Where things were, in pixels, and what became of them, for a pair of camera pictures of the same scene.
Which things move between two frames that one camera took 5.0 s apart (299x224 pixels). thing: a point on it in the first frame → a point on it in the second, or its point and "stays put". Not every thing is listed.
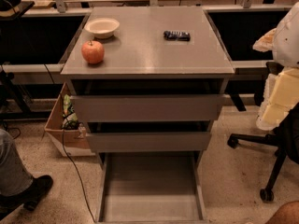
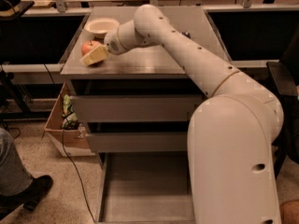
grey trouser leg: x=15 y=178 stays put
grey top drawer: x=147 y=107 stays put
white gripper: x=287 y=39 → x=111 y=42
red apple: x=92 y=51 stays put
